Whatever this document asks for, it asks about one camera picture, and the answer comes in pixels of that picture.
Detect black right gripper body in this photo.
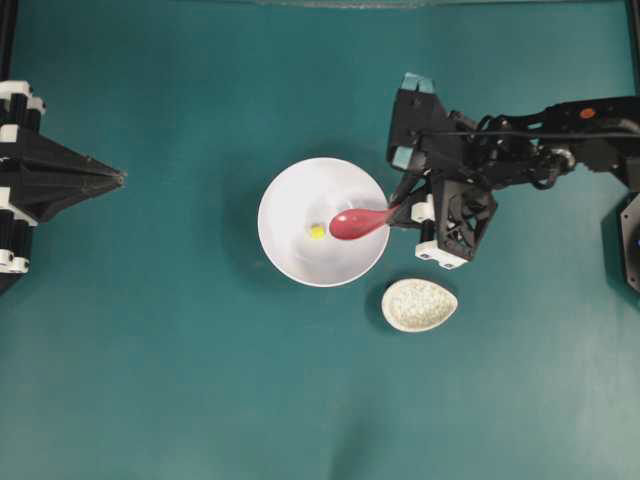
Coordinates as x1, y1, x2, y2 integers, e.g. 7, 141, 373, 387
409, 167, 497, 270

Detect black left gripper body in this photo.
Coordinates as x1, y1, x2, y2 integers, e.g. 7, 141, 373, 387
1, 80, 46, 293

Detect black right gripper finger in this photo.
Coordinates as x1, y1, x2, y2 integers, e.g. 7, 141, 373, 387
388, 192, 433, 229
388, 169, 431, 206

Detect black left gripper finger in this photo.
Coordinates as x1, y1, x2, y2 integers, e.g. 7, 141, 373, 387
14, 130, 125, 182
14, 173, 125, 223

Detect pink ceramic spoon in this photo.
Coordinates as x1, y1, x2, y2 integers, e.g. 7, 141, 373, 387
329, 206, 398, 241

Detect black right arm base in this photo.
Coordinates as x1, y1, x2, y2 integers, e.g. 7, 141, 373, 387
601, 193, 639, 312

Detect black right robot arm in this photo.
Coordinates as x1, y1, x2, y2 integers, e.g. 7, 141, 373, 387
387, 90, 639, 269

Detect yellow hexagonal prism block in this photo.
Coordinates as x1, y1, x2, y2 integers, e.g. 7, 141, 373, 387
310, 225, 326, 239

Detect white round bowl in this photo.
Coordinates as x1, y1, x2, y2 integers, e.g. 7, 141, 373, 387
256, 156, 391, 288

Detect speckled egg-shaped spoon rest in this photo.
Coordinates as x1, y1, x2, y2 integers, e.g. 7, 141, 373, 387
381, 279, 459, 333

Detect black left frame post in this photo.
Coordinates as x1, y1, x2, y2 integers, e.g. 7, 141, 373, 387
0, 0, 19, 81

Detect black frame post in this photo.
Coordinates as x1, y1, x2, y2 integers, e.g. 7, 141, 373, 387
0, 0, 19, 81
625, 0, 640, 93

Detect black right frame post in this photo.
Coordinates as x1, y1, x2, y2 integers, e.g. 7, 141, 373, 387
625, 0, 640, 93

